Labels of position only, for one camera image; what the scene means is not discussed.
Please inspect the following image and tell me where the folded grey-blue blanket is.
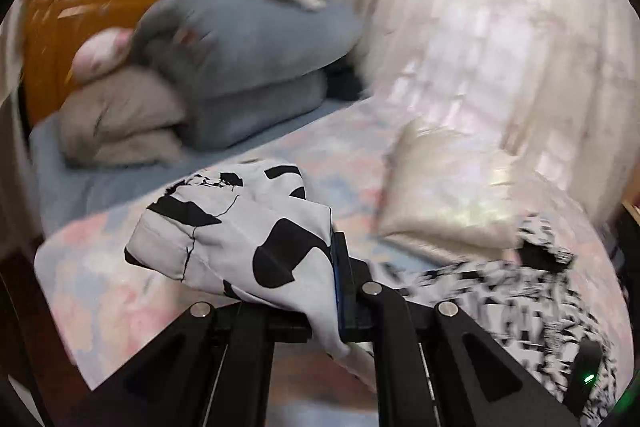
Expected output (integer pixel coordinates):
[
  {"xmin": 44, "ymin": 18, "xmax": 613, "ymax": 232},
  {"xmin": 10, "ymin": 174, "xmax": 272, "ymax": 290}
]
[{"xmin": 132, "ymin": 0, "xmax": 365, "ymax": 150}]

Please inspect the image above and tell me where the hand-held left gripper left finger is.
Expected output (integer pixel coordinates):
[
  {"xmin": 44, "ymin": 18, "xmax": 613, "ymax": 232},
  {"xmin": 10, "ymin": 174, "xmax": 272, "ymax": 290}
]
[{"xmin": 65, "ymin": 301, "xmax": 314, "ymax": 427}]

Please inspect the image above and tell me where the sheer white curtain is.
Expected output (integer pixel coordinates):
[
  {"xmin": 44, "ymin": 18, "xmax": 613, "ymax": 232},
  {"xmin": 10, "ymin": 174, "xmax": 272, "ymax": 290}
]
[{"xmin": 320, "ymin": 0, "xmax": 640, "ymax": 228}]

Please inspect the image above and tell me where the wooden headboard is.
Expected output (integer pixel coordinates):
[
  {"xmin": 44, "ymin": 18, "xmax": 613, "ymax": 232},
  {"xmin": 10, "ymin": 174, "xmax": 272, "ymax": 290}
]
[{"xmin": 20, "ymin": 0, "xmax": 226, "ymax": 128}]

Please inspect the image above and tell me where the white black-print garment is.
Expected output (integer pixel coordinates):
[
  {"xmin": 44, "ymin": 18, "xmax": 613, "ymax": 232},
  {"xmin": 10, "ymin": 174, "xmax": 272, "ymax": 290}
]
[{"xmin": 124, "ymin": 159, "xmax": 627, "ymax": 423}]

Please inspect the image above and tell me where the light blue bedsheet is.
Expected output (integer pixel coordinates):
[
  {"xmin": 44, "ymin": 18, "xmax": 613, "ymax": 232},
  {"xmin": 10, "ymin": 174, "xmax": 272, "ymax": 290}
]
[{"xmin": 29, "ymin": 97, "xmax": 361, "ymax": 238}]

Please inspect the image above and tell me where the pink white pillow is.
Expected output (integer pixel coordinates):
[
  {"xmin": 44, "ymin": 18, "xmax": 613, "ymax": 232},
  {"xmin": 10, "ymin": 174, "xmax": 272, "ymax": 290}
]
[{"xmin": 70, "ymin": 28, "xmax": 138, "ymax": 82}]

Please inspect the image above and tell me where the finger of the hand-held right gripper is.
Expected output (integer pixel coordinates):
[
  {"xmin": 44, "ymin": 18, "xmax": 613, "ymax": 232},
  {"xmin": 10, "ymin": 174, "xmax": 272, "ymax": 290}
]
[{"xmin": 519, "ymin": 241, "xmax": 574, "ymax": 274}]

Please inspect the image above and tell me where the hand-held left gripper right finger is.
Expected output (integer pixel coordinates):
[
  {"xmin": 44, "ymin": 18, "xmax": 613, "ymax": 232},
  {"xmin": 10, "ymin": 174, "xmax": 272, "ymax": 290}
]
[{"xmin": 330, "ymin": 231, "xmax": 567, "ymax": 427}]

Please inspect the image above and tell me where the beige pillow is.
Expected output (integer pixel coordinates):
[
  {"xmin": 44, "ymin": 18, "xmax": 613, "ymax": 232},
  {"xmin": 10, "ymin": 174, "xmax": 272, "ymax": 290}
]
[{"xmin": 59, "ymin": 68, "xmax": 190, "ymax": 166}]

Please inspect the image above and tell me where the cream satin pillow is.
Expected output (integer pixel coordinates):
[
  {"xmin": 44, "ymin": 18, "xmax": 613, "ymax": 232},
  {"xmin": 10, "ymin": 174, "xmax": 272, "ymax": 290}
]
[{"xmin": 377, "ymin": 117, "xmax": 526, "ymax": 258}]

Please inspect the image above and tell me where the pastel floral bedsheet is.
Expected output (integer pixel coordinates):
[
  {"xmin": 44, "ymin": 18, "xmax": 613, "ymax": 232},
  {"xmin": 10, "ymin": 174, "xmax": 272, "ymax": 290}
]
[{"xmin": 32, "ymin": 94, "xmax": 632, "ymax": 427}]

